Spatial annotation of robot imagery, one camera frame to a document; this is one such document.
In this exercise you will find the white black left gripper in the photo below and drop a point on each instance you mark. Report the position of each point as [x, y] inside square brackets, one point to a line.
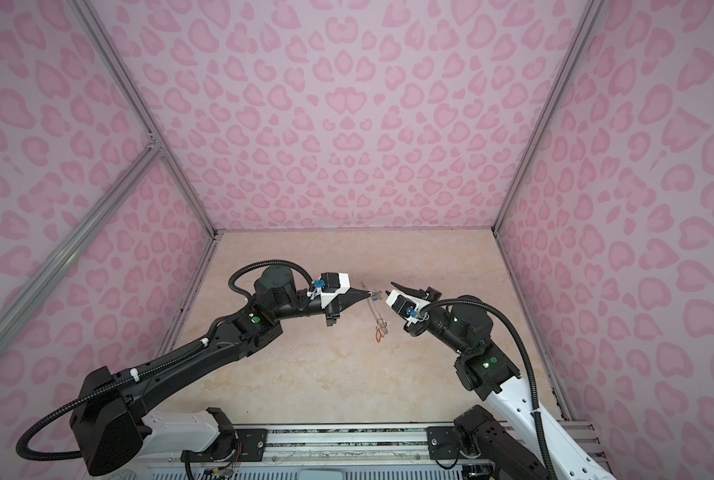
[353, 296]

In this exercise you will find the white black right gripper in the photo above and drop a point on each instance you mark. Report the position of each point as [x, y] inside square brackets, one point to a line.
[433, 295]

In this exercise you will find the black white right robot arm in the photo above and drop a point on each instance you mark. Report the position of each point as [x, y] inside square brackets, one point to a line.
[511, 429]

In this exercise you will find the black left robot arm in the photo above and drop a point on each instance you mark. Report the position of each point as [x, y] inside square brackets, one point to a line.
[116, 424]

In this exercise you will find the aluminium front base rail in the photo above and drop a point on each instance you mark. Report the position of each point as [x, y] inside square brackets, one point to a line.
[338, 451]

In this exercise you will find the aluminium left wall diagonal bar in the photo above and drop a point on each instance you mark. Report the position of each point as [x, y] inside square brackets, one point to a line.
[17, 313]

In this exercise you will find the aluminium left back corner post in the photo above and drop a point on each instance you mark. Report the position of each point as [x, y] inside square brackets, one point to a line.
[103, 43]

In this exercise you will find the aluminium corner post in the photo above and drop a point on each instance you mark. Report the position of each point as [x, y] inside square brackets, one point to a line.
[103, 43]
[592, 17]

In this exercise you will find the aluminium right back corner post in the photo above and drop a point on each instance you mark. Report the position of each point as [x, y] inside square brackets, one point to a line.
[592, 17]

